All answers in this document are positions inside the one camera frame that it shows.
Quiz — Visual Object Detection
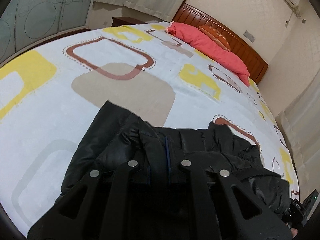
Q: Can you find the frosted glass wardrobe door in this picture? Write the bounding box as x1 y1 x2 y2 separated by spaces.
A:
1 0 92 61

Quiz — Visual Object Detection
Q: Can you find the orange patterned cushion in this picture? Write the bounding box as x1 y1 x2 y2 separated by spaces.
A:
199 25 231 51

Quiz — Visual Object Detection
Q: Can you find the white patterned bed sheet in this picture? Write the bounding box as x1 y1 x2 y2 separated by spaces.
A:
1 22 300 236

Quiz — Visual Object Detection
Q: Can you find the red pillow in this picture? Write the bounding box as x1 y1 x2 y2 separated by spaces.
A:
165 22 249 87

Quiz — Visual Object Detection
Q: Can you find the brown wooden headboard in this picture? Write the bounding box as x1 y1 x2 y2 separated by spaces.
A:
172 3 269 85

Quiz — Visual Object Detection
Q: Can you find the beige curtain by window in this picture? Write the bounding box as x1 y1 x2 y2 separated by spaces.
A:
277 73 319 200

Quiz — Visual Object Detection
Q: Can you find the black puffer jacket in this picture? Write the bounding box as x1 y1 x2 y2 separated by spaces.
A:
61 102 291 216

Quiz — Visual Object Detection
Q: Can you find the dark wooden nightstand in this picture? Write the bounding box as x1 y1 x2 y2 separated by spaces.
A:
112 16 145 27

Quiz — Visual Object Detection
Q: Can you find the grey wall switch panel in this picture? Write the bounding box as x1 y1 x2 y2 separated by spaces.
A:
244 30 255 43

